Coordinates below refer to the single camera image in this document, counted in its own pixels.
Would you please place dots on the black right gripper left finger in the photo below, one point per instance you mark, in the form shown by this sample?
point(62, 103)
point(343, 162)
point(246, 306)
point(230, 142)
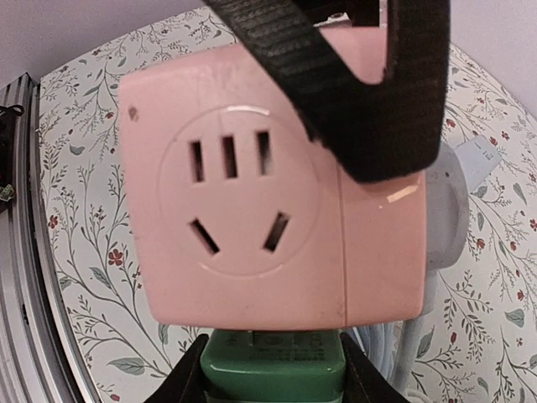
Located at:
point(185, 383)

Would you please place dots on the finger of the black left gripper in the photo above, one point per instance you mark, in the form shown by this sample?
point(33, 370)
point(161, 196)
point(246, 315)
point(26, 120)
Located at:
point(377, 132)

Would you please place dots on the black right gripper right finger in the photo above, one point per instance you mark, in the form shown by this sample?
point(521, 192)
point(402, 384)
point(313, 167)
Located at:
point(362, 382)

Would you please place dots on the green plug adapter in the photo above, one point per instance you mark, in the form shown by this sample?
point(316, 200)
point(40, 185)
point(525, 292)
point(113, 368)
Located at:
point(240, 366)

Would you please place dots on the light blue round plug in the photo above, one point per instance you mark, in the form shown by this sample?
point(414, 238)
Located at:
point(447, 210)

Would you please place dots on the light pink cube socket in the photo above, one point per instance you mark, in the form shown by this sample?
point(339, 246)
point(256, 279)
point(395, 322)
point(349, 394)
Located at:
point(240, 222)

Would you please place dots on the light blue power strip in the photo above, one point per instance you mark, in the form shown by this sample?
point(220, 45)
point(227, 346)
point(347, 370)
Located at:
point(478, 158)

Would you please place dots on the floral patterned table mat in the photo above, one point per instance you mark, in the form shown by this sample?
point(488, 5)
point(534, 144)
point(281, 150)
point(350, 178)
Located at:
point(477, 345)

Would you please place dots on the aluminium front rail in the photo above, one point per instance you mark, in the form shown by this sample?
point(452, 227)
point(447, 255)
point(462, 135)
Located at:
point(40, 361)

